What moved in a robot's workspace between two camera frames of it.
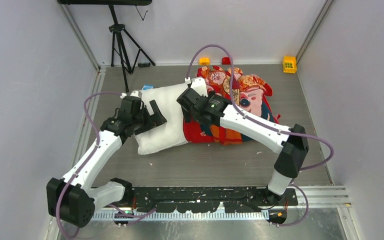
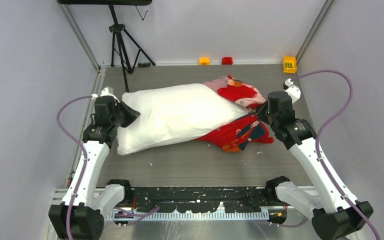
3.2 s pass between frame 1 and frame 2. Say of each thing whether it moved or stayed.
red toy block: stayed
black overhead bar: stayed
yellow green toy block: stayed
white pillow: moved
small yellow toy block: stayed
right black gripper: moved
